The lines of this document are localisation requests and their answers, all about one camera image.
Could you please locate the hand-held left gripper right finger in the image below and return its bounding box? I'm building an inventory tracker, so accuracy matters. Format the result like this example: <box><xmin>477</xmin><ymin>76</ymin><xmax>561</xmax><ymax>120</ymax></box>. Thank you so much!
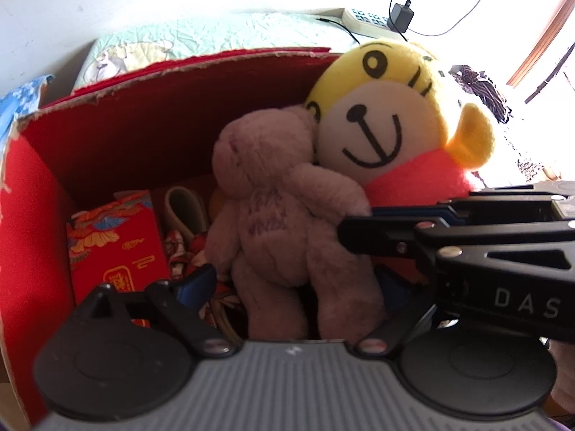
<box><xmin>355</xmin><ymin>265</ymin><xmax>438</xmax><ymax>360</ymax></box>

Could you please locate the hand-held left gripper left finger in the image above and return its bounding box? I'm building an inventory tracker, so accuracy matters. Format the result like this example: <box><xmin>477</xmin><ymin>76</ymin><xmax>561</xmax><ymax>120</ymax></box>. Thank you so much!
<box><xmin>83</xmin><ymin>264</ymin><xmax>241</xmax><ymax>360</ymax></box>

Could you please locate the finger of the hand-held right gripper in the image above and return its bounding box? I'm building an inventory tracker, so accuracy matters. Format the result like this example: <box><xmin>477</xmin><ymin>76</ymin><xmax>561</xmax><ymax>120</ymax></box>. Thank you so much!
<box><xmin>338</xmin><ymin>216</ymin><xmax>575</xmax><ymax>279</ymax></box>
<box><xmin>371</xmin><ymin>187</ymin><xmax>555</xmax><ymax>223</ymax></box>

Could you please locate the yellow tiger plush toy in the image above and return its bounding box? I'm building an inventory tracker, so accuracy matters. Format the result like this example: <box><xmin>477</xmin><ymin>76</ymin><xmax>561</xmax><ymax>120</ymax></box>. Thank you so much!
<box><xmin>303</xmin><ymin>40</ymin><xmax>497</xmax><ymax>207</ymax></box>

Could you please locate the pink teddy bear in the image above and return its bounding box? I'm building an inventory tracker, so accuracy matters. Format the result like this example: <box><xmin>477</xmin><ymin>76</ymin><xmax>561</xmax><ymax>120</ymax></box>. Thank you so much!
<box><xmin>211</xmin><ymin>105</ymin><xmax>387</xmax><ymax>339</ymax></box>

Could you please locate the red cardboard box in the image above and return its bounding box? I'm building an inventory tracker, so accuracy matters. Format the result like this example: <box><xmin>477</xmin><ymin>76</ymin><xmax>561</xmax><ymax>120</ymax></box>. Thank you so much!
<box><xmin>0</xmin><ymin>47</ymin><xmax>450</xmax><ymax>427</ymax></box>

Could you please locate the person's right forearm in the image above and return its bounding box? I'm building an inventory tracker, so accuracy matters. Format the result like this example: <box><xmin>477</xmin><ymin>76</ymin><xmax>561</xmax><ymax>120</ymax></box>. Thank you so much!
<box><xmin>550</xmin><ymin>341</ymin><xmax>575</xmax><ymax>416</ymax></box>

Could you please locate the red floral cloth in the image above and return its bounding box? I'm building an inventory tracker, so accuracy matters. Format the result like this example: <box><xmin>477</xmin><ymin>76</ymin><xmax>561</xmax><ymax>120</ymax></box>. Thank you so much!
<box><xmin>164</xmin><ymin>229</ymin><xmax>245</xmax><ymax>337</ymax></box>

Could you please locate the red printed packet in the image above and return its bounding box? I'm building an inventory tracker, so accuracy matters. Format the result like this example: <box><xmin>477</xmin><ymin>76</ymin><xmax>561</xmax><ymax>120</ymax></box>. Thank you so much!
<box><xmin>66</xmin><ymin>190</ymin><xmax>174</xmax><ymax>328</ymax></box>

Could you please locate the dark knit cloth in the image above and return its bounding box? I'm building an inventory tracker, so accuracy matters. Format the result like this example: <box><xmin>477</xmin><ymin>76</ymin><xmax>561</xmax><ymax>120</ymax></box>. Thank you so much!
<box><xmin>447</xmin><ymin>65</ymin><xmax>513</xmax><ymax>122</ymax></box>

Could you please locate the black power adapter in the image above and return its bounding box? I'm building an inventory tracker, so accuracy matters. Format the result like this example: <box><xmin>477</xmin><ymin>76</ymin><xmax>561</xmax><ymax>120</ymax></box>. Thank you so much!
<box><xmin>388</xmin><ymin>2</ymin><xmax>415</xmax><ymax>34</ymax></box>

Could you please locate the white power strip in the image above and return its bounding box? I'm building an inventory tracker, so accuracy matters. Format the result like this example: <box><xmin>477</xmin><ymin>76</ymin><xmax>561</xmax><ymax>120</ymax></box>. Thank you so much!
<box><xmin>341</xmin><ymin>6</ymin><xmax>405</xmax><ymax>39</ymax></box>

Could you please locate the blue patterned cloth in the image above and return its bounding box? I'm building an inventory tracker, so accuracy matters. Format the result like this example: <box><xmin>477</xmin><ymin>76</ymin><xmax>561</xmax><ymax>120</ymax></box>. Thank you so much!
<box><xmin>0</xmin><ymin>74</ymin><xmax>55</xmax><ymax>144</ymax></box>

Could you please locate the wooden frame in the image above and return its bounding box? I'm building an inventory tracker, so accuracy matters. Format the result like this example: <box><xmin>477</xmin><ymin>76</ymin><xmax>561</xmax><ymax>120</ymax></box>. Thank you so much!
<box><xmin>507</xmin><ymin>9</ymin><xmax>575</xmax><ymax>88</ymax></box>

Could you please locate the black charging cable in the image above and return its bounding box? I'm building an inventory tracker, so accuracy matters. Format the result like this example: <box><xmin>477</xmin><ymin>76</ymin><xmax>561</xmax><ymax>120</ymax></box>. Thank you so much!
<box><xmin>315</xmin><ymin>17</ymin><xmax>362</xmax><ymax>46</ymax></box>

